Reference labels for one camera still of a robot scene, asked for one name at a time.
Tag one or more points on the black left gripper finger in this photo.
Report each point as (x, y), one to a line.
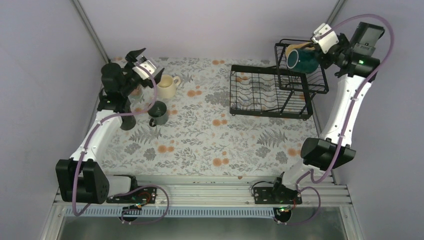
(157, 75)
(136, 56)

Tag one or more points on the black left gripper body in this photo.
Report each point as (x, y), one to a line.
(129, 65)

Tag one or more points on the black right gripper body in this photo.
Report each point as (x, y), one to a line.
(325, 63)

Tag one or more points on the short cream mug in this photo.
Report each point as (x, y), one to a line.
(167, 87)

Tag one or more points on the teal green mug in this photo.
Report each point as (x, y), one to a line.
(302, 61)

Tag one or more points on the yellow mug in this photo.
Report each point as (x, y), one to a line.
(310, 46)

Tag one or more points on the dark grey mug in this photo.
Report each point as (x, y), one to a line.
(158, 114)

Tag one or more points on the matte black mug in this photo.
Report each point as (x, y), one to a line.
(128, 121)

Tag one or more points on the tall floral cream mug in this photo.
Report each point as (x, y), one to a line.
(136, 96)

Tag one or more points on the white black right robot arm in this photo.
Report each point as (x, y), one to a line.
(357, 71)

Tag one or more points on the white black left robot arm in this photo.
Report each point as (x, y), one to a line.
(80, 177)

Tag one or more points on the floral patterned table mat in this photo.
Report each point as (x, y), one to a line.
(201, 137)

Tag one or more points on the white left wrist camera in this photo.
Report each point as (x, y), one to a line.
(145, 69)

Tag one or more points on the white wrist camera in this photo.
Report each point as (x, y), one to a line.
(325, 37)
(145, 69)

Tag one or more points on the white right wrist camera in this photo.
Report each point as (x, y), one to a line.
(325, 37)

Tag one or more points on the black wire dish rack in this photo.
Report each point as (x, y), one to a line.
(275, 91)

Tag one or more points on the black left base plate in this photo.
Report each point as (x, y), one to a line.
(142, 197)

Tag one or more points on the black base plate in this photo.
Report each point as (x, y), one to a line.
(265, 195)
(142, 197)

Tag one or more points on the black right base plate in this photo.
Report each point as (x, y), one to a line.
(265, 195)

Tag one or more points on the aluminium rail frame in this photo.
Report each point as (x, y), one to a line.
(211, 208)

